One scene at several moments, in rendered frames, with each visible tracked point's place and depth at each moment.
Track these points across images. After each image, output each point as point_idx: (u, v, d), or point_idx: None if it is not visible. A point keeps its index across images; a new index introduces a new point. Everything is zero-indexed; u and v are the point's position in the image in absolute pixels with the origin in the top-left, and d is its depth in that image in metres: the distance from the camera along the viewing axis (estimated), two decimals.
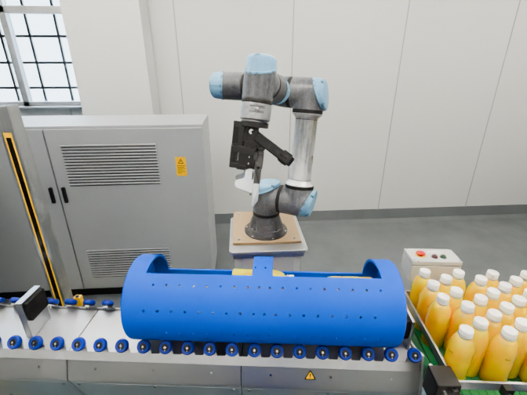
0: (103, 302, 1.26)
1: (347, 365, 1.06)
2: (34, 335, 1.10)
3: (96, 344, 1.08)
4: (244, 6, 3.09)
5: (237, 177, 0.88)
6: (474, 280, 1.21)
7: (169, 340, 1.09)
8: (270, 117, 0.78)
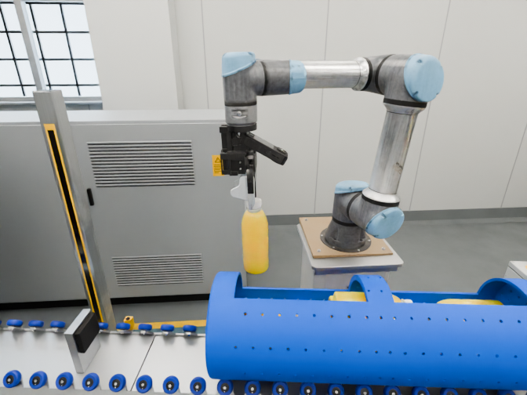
0: (164, 327, 1.05)
1: None
2: (89, 373, 0.89)
3: (167, 384, 0.88)
4: None
5: (235, 184, 0.85)
6: None
7: None
8: (256, 117, 0.74)
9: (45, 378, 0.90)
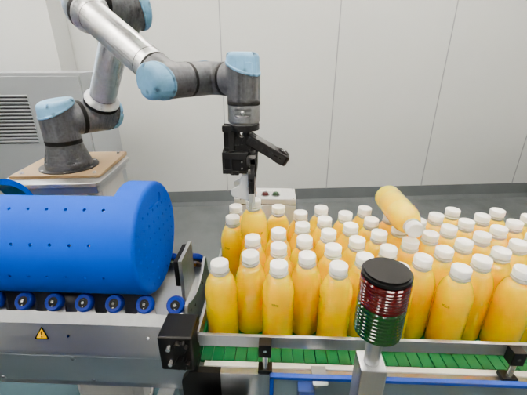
0: None
1: (88, 320, 0.79)
2: None
3: None
4: None
5: (235, 184, 0.85)
6: (294, 216, 0.93)
7: None
8: (259, 118, 0.74)
9: None
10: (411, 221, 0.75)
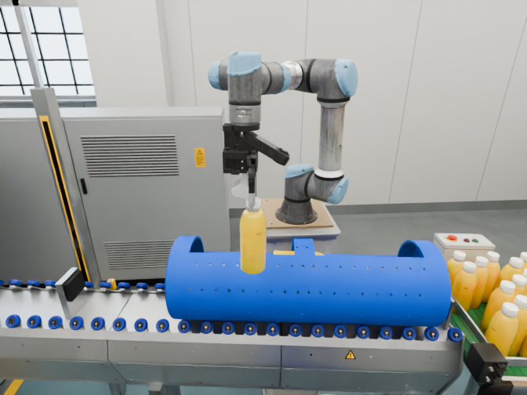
0: (139, 284, 1.27)
1: (387, 345, 1.07)
2: (75, 316, 1.11)
3: (138, 324, 1.09)
4: (258, 0, 3.09)
5: (235, 184, 0.85)
6: (510, 262, 1.21)
7: (208, 320, 1.09)
8: (259, 117, 0.74)
9: (40, 320, 1.11)
10: None
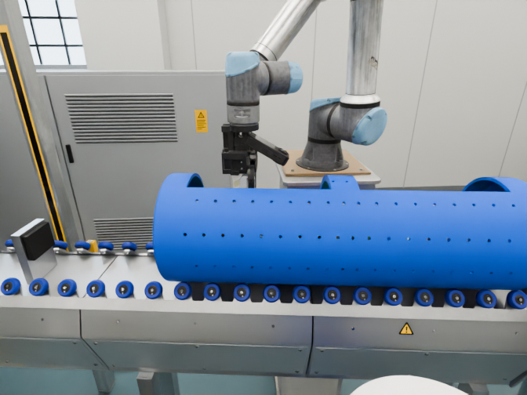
0: (125, 244, 0.99)
1: (457, 315, 0.79)
2: (38, 278, 0.83)
3: (120, 288, 0.81)
4: None
5: (235, 184, 0.85)
6: None
7: (213, 282, 0.82)
8: (259, 118, 0.74)
9: None
10: None
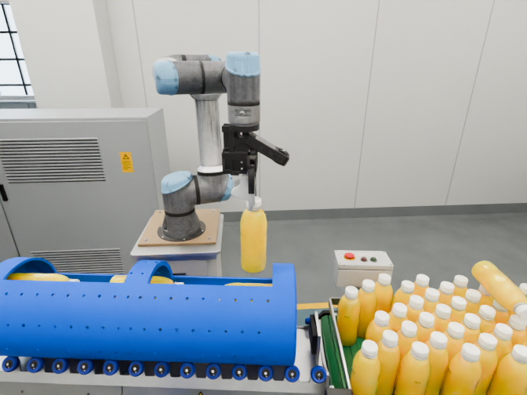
0: None
1: (241, 386, 0.92)
2: None
3: None
4: None
5: (235, 184, 0.85)
6: (401, 287, 1.06)
7: None
8: (259, 118, 0.74)
9: None
10: (522, 306, 0.88)
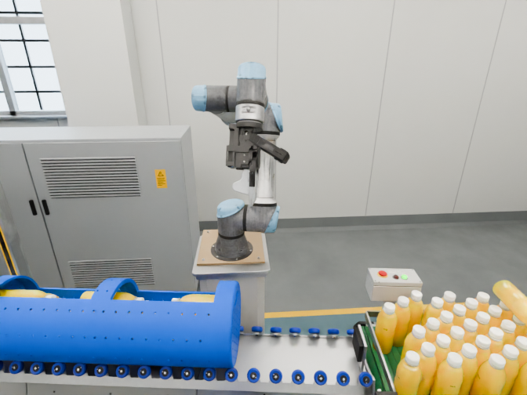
0: None
1: (299, 389, 1.08)
2: None
3: (57, 366, 1.10)
4: (228, 16, 3.11)
5: None
6: (431, 302, 1.23)
7: (126, 375, 1.10)
8: (263, 118, 0.82)
9: None
10: None
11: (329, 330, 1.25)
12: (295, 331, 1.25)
